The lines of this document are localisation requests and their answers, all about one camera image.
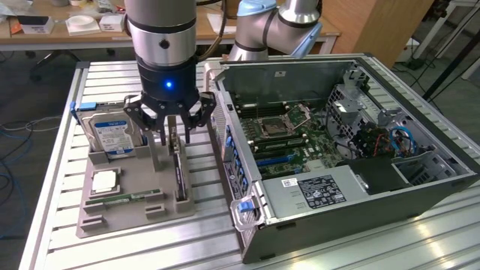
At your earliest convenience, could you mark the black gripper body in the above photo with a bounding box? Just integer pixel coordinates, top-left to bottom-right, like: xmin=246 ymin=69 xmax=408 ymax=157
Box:
xmin=136 ymin=57 xmax=200 ymax=116

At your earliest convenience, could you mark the black graphics card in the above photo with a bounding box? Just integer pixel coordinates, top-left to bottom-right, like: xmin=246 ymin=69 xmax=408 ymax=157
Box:
xmin=167 ymin=114 xmax=188 ymax=203

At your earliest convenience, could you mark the silver hard disk blue label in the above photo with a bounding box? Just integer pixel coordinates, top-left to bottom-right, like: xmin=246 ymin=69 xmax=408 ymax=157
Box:
xmin=82 ymin=111 xmax=139 ymax=161

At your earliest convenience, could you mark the blue plastic disk caddy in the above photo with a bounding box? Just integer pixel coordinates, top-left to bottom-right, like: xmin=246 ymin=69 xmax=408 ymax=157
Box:
xmin=70 ymin=100 xmax=144 ymax=154

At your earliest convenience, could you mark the black RAM slot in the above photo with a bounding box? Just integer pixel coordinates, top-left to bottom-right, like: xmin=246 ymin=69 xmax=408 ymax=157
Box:
xmin=239 ymin=108 xmax=288 ymax=119
xmin=239 ymin=102 xmax=286 ymax=112

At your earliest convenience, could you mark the blue card retainer strip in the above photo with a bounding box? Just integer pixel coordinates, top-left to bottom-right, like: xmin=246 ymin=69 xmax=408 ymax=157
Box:
xmin=224 ymin=126 xmax=250 ymax=195

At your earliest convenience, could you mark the CPU socket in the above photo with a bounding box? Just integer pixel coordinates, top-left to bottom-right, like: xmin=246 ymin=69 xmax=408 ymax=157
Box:
xmin=258 ymin=115 xmax=296 ymax=138

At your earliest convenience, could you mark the grey plastic parts rack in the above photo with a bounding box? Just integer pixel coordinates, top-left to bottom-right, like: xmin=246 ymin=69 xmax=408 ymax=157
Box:
xmin=76 ymin=118 xmax=196 ymax=239

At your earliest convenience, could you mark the white booklet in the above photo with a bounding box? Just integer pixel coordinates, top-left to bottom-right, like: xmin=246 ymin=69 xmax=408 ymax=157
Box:
xmin=207 ymin=13 xmax=238 ymax=35

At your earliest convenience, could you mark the silver CPU chip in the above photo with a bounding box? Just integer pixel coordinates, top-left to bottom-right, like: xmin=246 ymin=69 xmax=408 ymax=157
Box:
xmin=92 ymin=171 xmax=118 ymax=195

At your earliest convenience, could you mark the plain white box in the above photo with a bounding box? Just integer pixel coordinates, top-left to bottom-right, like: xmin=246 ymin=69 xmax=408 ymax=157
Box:
xmin=99 ymin=14 xmax=127 ymax=32

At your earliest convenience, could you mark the blue expansion slot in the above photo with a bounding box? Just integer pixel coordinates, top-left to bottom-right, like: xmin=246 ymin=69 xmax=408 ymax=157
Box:
xmin=256 ymin=155 xmax=300 ymax=167

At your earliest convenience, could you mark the metal socket cover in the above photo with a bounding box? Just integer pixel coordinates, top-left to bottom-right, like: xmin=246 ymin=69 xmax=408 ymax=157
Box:
xmin=287 ymin=103 xmax=314 ymax=127

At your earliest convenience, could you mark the wooden desk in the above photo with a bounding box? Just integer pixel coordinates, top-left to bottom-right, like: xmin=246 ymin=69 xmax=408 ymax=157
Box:
xmin=0 ymin=0 xmax=343 ymax=61

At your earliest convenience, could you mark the green RAM stick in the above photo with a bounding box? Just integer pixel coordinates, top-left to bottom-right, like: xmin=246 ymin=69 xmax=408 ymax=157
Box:
xmin=86 ymin=190 xmax=166 ymax=205

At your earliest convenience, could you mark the white box round recess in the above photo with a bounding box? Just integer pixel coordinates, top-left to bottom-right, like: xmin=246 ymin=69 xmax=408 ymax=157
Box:
xmin=66 ymin=15 xmax=103 ymax=37

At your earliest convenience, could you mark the brown cardboard box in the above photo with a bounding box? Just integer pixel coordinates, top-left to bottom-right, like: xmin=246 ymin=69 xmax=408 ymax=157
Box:
xmin=220 ymin=0 xmax=242 ymax=20

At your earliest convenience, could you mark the green motherboard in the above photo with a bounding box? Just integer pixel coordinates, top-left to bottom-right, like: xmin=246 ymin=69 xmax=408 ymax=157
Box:
xmin=234 ymin=94 xmax=350 ymax=181

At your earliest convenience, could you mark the black chair base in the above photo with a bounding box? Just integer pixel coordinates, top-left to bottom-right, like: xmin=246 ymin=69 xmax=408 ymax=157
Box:
xmin=26 ymin=50 xmax=82 ymax=82

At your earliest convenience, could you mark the blue case latch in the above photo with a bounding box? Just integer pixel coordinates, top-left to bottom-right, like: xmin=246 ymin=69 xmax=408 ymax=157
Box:
xmin=238 ymin=200 xmax=256 ymax=215

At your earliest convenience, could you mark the grey power supply unit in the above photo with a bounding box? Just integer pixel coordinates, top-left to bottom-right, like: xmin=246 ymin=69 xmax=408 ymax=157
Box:
xmin=262 ymin=165 xmax=372 ymax=221

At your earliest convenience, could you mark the perforated metal drive cage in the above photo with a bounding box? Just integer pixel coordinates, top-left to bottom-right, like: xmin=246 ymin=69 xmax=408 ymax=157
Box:
xmin=324 ymin=66 xmax=386 ymax=141

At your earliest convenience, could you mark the white box black top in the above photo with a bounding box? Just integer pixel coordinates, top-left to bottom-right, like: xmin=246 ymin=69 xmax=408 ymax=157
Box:
xmin=16 ymin=15 xmax=55 ymax=35

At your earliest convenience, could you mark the clear plastic bag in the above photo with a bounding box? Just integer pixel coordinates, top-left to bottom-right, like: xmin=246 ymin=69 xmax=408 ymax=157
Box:
xmin=0 ymin=0 xmax=35 ymax=22

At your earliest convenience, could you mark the black plastic shroud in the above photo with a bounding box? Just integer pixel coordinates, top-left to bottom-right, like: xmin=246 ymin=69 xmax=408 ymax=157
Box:
xmin=335 ymin=156 xmax=412 ymax=196

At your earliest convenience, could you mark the dark grey open PC case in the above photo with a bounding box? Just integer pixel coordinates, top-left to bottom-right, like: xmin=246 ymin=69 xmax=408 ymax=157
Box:
xmin=202 ymin=53 xmax=480 ymax=265

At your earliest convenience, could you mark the wooden cabinet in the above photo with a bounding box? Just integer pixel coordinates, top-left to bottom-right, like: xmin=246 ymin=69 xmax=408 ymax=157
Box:
xmin=322 ymin=0 xmax=436 ymax=68

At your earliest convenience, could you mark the white floor device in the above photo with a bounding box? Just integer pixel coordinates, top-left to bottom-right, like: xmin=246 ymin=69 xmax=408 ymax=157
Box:
xmin=395 ymin=38 xmax=422 ymax=64

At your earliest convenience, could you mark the metal disk bay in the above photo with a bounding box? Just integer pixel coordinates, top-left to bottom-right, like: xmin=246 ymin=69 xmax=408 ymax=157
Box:
xmin=392 ymin=148 xmax=459 ymax=188

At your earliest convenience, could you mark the black slanted pole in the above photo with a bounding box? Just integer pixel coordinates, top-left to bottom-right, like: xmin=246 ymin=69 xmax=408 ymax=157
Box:
xmin=423 ymin=0 xmax=480 ymax=101

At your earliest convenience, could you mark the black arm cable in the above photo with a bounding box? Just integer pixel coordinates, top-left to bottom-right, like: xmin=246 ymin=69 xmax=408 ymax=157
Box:
xmin=195 ymin=0 xmax=231 ymax=61

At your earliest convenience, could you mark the blue floor cable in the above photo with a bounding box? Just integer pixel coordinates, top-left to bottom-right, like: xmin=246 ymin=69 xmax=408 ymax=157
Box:
xmin=0 ymin=123 xmax=38 ymax=240

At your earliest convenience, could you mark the red wire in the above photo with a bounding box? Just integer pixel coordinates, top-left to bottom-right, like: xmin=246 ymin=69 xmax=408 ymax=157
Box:
xmin=376 ymin=133 xmax=390 ymax=156

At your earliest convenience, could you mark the blue wire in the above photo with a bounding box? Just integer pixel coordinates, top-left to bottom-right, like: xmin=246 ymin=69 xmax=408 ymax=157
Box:
xmin=390 ymin=127 xmax=419 ymax=154

